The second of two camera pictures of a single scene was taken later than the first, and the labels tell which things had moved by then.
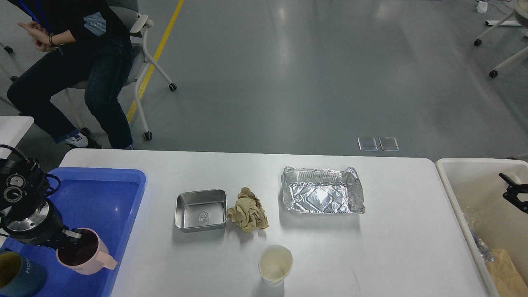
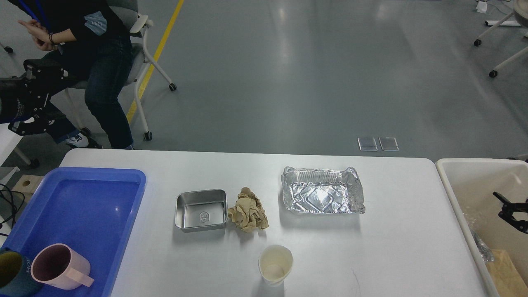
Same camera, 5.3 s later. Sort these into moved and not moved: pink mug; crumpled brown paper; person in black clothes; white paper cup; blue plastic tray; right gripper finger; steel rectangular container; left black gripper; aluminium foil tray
Moved: right gripper finger; left black gripper; pink mug
Not moved: person in black clothes; blue plastic tray; white paper cup; steel rectangular container; crumpled brown paper; aluminium foil tray
